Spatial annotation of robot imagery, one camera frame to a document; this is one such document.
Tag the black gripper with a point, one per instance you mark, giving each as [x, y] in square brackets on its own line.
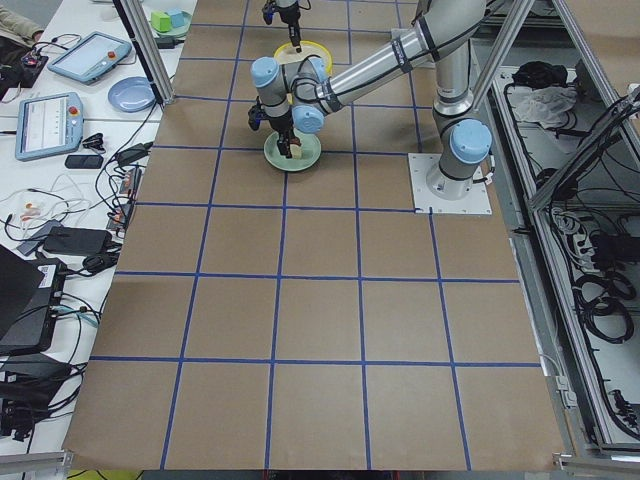
[280, 125]

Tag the white bun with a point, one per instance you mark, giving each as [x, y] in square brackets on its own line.
[296, 152]

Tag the yellow steamer layer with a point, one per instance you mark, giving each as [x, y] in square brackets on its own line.
[287, 53]

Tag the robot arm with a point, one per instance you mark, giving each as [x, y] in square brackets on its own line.
[289, 12]
[295, 98]

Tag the pale green plate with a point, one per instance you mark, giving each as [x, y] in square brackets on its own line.
[302, 157]

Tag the blue foam block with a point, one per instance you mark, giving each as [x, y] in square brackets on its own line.
[176, 18]

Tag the green bowl with blocks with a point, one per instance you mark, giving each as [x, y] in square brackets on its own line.
[179, 32]

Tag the green foam block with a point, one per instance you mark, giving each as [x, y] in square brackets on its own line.
[160, 21]

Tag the blue plate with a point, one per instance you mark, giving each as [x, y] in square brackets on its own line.
[132, 94]

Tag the black power adapter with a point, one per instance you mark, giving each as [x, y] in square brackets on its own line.
[133, 154]

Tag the upper teach pendant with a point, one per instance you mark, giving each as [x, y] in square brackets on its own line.
[90, 59]

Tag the teach pendant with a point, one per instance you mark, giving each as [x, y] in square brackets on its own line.
[90, 59]
[49, 126]

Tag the lower teach pendant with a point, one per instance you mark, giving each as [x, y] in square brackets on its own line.
[49, 126]

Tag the white cloth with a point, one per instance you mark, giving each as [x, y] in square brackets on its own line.
[547, 107]

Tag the black laptop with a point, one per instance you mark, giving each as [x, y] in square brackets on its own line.
[30, 290]

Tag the aluminium frame post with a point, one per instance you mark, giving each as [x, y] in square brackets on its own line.
[134, 20]

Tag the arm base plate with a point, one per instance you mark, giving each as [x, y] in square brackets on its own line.
[434, 193]

